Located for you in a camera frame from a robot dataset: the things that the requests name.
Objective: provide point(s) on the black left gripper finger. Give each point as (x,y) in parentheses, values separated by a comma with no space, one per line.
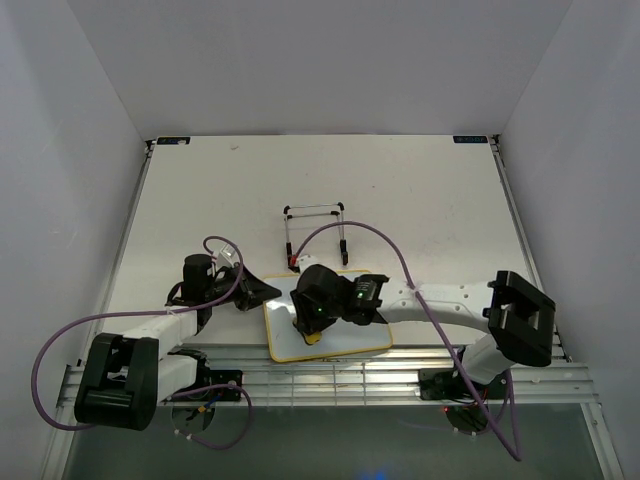
(253,285)
(248,301)

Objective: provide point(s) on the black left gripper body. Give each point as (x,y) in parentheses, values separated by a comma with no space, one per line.
(223,287)

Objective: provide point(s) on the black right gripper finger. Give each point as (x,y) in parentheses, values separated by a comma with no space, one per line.
(301,320)
(321,324)

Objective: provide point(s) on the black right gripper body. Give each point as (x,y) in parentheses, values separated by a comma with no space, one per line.
(316,313)

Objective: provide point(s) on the yellow bone-shaped eraser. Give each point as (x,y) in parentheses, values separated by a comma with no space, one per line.
(312,339)

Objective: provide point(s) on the yellow-framed whiteboard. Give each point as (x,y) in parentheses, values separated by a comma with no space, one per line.
(287,345)

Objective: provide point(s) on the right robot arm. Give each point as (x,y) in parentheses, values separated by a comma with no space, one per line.
(517,319)

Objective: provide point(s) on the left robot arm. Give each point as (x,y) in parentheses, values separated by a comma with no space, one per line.
(126,375)

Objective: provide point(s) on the blue label left corner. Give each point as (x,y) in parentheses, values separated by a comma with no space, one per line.
(177,141)

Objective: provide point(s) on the blue label corner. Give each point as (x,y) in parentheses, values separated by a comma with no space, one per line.
(177,141)
(470,139)

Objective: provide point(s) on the blue label right corner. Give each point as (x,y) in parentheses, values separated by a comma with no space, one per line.
(470,139)

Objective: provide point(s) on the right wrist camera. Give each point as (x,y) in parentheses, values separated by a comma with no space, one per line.
(299,263)

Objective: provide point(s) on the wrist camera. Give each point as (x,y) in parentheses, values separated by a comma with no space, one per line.
(225,256)
(299,263)

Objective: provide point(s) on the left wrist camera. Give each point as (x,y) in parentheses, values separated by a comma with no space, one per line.
(225,256)

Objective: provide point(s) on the aluminium table frame rail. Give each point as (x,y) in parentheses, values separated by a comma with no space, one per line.
(238,340)

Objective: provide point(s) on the black wire whiteboard stand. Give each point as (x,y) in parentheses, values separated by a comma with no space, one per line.
(303,218)

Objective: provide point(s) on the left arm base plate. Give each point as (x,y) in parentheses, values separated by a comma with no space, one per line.
(220,385)

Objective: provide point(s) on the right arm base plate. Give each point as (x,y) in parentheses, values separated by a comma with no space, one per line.
(449,385)

